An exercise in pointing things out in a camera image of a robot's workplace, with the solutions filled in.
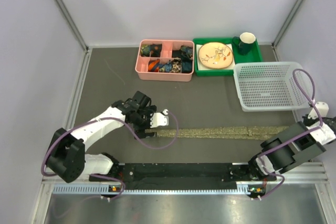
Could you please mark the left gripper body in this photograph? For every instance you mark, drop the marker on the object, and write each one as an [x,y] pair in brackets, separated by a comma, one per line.
[143,121]

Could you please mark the olive green patterned tie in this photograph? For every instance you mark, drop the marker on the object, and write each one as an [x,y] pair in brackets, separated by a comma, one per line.
[260,133]

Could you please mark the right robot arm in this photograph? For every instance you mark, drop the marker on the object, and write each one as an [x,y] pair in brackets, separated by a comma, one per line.
[296,153]

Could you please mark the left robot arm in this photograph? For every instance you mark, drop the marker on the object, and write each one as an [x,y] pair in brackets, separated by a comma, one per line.
[67,155]

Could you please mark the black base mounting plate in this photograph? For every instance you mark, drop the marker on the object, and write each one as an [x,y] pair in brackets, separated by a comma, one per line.
[202,177]

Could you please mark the rolled orange blue tie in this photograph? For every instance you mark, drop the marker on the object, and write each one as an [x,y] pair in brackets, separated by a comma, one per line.
[155,65]

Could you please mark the pink divided storage box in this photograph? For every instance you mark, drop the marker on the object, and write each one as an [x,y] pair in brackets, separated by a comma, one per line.
[141,66]

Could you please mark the rolled dark paisley tie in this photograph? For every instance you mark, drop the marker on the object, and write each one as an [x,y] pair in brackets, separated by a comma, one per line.
[176,67]

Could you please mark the rolled dark floral tie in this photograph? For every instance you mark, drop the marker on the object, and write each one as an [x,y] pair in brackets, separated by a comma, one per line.
[153,50]

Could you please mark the rolled teal patterned tie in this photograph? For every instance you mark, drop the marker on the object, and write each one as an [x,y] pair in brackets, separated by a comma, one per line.
[185,53]

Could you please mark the cream floral plate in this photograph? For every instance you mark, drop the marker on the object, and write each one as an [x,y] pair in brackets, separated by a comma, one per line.
[215,56]

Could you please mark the white perforated plastic basket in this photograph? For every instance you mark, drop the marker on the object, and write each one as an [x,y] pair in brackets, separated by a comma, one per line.
[273,86]

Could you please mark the dark green mug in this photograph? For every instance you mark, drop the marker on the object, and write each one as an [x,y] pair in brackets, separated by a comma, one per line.
[244,42]

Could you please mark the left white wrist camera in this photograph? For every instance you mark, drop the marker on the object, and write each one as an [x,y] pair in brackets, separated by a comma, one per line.
[159,119]

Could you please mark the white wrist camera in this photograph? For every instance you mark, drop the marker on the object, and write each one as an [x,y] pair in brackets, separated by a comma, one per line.
[159,119]
[320,109]

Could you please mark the aluminium frame rail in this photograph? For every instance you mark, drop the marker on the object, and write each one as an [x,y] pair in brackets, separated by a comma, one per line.
[307,173]

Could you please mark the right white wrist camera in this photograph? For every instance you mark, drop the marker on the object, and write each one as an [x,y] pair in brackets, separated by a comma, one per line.
[320,109]

